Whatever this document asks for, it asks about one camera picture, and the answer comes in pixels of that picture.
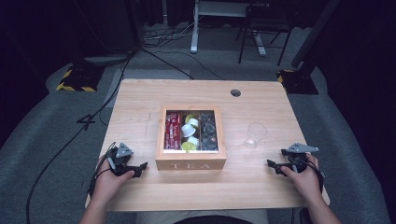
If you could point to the yellow-green capsule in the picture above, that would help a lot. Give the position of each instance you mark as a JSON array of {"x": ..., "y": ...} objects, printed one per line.
[
  {"x": 189, "y": 118},
  {"x": 187, "y": 146}
]

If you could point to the slanted black stand pole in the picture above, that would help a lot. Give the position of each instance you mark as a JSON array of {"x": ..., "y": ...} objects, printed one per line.
[{"x": 314, "y": 34}]

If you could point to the clear plastic cup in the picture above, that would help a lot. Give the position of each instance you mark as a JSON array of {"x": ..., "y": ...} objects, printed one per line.
[{"x": 256, "y": 134}]

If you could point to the black chair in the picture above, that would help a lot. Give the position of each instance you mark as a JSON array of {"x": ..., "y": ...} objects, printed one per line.
[{"x": 266, "y": 21}]

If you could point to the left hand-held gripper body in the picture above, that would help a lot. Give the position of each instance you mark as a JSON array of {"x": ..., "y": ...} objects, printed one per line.
[{"x": 122, "y": 157}]

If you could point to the stand base with hazard stripes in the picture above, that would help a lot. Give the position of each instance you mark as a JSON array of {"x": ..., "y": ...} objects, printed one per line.
[
  {"x": 299, "y": 82},
  {"x": 79, "y": 77}
]

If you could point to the person's right hand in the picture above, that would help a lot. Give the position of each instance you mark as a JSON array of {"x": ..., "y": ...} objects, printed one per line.
[{"x": 306, "y": 182}]

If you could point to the wooden tea box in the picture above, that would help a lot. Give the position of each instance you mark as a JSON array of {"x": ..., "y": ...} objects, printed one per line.
[{"x": 190, "y": 160}]

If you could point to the white desk leg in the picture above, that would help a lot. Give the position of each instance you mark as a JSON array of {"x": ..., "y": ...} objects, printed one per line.
[
  {"x": 260, "y": 43},
  {"x": 195, "y": 31}
]

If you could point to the red tea packet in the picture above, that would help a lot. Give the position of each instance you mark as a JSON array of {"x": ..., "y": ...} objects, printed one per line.
[
  {"x": 168, "y": 130},
  {"x": 176, "y": 130}
]

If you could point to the person's left hand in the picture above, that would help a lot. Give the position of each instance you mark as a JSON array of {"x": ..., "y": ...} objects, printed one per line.
[{"x": 107, "y": 183}]

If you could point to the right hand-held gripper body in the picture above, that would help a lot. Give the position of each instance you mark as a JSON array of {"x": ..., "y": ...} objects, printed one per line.
[{"x": 299, "y": 155}]

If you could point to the white capsule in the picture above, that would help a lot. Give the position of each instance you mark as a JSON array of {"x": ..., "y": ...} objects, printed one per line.
[
  {"x": 188, "y": 130},
  {"x": 193, "y": 141},
  {"x": 194, "y": 122}
]

